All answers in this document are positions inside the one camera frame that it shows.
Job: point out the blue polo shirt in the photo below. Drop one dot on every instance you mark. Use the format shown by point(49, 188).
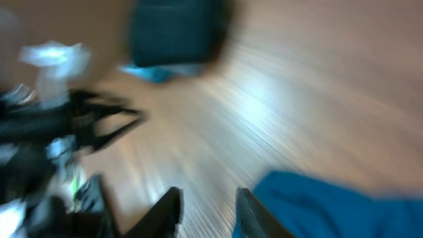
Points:
point(307, 207)

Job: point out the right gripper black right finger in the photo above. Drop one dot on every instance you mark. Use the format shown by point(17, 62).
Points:
point(253, 220)

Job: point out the folded black pants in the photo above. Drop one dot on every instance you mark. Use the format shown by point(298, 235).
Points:
point(168, 32)

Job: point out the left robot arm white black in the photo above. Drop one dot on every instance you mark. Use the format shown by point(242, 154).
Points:
point(42, 131)

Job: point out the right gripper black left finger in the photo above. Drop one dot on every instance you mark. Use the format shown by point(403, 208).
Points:
point(162, 220)

